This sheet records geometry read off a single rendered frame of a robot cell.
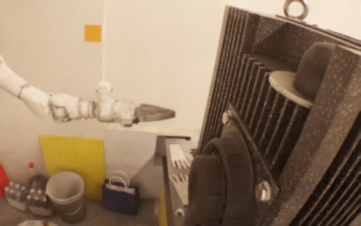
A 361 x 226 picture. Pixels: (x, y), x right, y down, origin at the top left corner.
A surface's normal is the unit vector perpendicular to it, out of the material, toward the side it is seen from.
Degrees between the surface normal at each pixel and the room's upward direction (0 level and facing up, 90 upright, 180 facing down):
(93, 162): 87
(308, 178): 90
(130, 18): 90
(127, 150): 90
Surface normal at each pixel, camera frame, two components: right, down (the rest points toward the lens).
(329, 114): -0.99, -0.06
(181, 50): 0.11, 0.51
